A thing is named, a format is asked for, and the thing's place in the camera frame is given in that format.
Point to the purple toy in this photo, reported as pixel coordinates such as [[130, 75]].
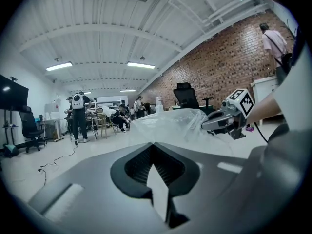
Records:
[[249, 128]]

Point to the white table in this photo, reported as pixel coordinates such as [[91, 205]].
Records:
[[264, 89]]

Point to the black shoulder bag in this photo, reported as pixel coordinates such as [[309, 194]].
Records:
[[287, 62]]

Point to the black television stand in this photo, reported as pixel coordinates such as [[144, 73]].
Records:
[[7, 128]]

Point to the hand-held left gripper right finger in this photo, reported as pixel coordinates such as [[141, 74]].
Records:
[[214, 184]]

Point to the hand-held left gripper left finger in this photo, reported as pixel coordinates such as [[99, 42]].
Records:
[[85, 191]]

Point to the black hairpin-leg table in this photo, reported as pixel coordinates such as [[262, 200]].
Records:
[[93, 114]]

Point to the strip light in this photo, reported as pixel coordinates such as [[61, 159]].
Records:
[[127, 90], [141, 65], [59, 66], [87, 92]]

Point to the white tall appliance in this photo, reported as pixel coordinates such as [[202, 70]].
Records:
[[158, 105]]

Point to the white desk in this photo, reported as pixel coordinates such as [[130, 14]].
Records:
[[52, 123]]

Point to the clear plastic bin bag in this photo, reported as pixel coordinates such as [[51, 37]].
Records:
[[170, 123]]

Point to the wooden stool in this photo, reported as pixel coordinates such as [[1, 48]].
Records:
[[104, 125]]

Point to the black tall office chair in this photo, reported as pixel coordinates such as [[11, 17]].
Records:
[[185, 96]]

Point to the person's right forearm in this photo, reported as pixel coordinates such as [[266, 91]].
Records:
[[265, 108]]

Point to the white shelving rack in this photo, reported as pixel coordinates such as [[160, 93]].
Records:
[[112, 101]]

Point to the person's short-sleeved shirt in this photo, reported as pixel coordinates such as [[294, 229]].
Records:
[[297, 82]]

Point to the white hard-shell rucksack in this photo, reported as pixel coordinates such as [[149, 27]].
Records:
[[78, 101]]

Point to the black television screen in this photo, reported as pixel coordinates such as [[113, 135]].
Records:
[[12, 92]]

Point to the white plastic bag pile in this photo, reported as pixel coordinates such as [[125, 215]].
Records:
[[108, 111]]

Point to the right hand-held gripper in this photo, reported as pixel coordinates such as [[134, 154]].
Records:
[[241, 99]]

